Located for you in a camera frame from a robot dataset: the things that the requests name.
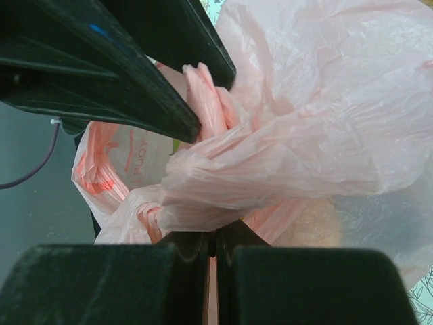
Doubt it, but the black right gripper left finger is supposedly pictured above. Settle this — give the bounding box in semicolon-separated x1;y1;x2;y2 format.
1;232;209;324

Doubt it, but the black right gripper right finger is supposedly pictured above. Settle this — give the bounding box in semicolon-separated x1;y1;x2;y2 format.
215;221;417;324

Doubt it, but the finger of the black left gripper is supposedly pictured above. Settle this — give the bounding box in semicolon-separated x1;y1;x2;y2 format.
102;0;236;90
1;1;200;142

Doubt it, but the pink plastic bag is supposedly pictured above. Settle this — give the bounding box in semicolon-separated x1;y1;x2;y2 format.
72;1;432;288

